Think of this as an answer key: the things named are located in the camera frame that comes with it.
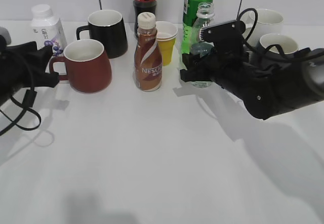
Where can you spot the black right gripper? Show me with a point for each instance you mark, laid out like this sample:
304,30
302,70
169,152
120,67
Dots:
231,72

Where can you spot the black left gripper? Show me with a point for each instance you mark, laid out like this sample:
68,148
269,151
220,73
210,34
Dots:
16,72

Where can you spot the red ceramic mug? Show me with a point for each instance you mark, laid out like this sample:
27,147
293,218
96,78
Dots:
87,65

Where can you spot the clear water bottle green label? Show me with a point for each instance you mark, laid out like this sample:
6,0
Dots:
205,16

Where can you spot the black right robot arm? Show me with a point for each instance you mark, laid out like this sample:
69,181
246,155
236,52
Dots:
296,84

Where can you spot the black ceramic mug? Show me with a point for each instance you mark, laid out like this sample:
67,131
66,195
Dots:
107,27

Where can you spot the white ceramic mug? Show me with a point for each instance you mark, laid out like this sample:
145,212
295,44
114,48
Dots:
269,21

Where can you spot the dark grey ceramic mug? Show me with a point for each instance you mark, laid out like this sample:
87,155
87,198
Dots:
288,45

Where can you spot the yellow paper cup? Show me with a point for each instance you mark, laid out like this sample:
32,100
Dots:
166,49

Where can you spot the white yogurt drink bottle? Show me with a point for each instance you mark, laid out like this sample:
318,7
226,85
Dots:
47,29

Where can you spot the white paper cup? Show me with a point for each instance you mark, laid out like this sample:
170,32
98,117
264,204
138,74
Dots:
166,30

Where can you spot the brown Nescafe coffee bottle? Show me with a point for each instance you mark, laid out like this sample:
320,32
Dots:
148,61

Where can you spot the green soda bottle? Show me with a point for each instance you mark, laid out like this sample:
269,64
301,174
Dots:
189,17

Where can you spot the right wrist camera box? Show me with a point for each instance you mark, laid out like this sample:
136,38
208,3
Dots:
226,37

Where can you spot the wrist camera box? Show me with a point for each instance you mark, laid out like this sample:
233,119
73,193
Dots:
5,38
226,37

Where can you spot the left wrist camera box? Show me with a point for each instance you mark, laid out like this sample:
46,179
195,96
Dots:
5,38

